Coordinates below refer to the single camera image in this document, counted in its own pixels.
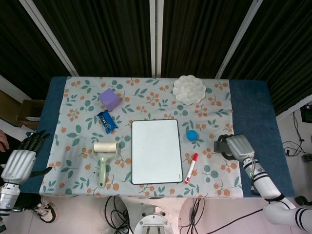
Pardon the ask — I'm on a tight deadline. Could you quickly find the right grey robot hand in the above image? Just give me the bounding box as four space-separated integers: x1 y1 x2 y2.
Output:
217 134 255 161

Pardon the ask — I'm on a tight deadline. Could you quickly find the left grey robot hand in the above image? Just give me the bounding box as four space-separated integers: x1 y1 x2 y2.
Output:
1 130 53 185

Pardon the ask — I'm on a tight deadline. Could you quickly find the bystander bare hand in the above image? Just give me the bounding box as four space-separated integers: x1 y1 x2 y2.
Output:
0 129 10 153

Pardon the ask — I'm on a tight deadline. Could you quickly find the dark grey whiteboard eraser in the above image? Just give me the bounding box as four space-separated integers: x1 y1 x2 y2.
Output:
214 138 231 155

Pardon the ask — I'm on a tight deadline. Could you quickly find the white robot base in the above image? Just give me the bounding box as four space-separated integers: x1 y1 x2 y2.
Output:
134 206 176 234

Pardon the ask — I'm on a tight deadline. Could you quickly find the red marker pen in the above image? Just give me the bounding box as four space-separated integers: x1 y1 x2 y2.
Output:
184 153 199 185

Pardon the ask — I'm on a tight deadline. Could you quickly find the white dry-erase board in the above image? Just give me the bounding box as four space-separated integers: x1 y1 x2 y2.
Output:
131 119 184 185

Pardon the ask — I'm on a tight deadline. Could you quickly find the cardboard box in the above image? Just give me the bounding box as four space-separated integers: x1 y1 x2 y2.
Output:
16 98 46 128

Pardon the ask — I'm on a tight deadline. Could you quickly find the black and white sneaker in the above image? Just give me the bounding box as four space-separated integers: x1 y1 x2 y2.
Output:
34 196 59 224

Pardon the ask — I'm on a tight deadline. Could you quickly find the black electronic device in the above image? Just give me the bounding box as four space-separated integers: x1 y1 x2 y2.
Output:
301 104 312 122

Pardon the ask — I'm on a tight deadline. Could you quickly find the white flower-shaped paint palette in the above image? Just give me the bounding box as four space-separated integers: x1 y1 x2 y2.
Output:
172 75 207 106

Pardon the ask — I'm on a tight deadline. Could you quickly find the black caster wheel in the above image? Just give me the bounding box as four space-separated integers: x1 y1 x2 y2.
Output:
294 195 308 207

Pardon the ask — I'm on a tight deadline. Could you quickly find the green lint roller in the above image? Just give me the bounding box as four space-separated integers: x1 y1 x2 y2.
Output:
92 142 120 188

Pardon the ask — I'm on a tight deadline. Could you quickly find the black curtain panel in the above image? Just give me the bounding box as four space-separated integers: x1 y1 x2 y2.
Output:
31 0 152 78
162 0 256 78
0 0 74 98
221 0 312 115

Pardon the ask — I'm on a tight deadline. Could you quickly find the blue snack packet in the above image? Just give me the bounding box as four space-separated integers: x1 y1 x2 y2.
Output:
96 110 118 134

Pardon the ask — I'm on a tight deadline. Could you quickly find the floral tablecloth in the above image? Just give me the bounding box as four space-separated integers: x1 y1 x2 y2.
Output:
39 76 244 198

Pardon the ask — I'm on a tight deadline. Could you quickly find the purple cube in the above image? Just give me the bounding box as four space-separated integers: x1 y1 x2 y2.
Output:
98 88 120 112

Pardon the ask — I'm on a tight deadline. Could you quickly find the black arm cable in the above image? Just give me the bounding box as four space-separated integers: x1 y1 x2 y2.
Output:
249 157 261 195

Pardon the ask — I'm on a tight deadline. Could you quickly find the white frame post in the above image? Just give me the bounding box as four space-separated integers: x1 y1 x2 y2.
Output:
215 0 264 79
149 0 163 78
19 0 79 77
276 94 312 120
0 74 32 100

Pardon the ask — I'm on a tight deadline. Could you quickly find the black floor cable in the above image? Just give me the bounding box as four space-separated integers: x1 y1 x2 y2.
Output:
282 109 312 156
104 195 134 234
180 197 266 234

